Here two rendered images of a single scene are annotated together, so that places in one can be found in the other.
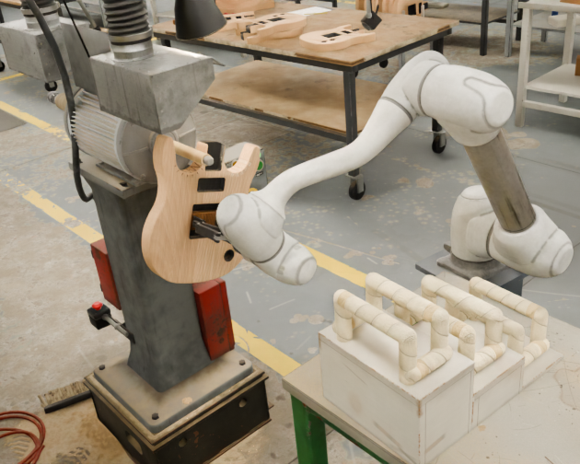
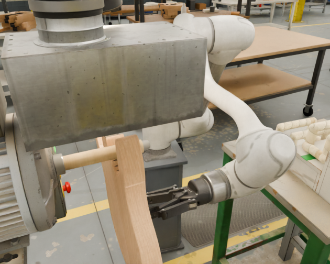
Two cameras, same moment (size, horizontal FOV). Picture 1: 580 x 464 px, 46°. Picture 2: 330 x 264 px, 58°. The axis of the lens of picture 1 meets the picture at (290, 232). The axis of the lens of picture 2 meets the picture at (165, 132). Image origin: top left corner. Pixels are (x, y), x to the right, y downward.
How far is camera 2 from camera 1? 1.69 m
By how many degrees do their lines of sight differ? 63
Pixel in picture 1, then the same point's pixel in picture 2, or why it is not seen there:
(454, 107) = (241, 36)
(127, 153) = (48, 199)
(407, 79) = (199, 30)
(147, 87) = (193, 58)
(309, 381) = not seen: outside the picture
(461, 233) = (163, 134)
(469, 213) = not seen: hidden behind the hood
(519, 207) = not seen: hidden behind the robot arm
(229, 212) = (290, 146)
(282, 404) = not seen: outside the picture
